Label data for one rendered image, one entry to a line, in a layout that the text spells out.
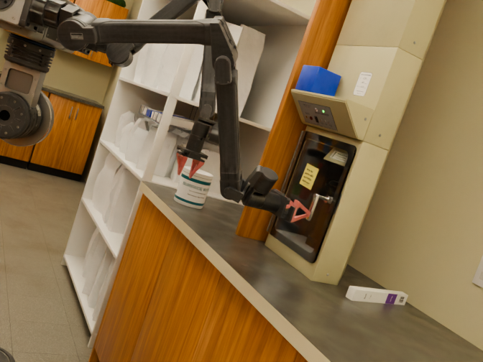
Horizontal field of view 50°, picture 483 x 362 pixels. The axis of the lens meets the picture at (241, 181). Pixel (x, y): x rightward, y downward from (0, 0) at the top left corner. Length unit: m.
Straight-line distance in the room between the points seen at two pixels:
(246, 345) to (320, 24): 1.13
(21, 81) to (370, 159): 1.10
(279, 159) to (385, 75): 0.51
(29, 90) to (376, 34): 1.10
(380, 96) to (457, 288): 0.68
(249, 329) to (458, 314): 0.72
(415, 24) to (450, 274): 0.82
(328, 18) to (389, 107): 0.46
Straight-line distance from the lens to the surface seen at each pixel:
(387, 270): 2.05
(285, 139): 1.91
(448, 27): 2.21
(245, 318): 1.47
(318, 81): 1.76
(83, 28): 1.39
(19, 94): 1.72
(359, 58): 1.79
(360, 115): 1.61
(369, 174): 1.68
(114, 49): 1.87
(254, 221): 1.94
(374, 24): 1.80
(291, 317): 1.29
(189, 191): 2.13
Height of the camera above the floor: 1.35
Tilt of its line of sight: 6 degrees down
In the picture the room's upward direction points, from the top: 19 degrees clockwise
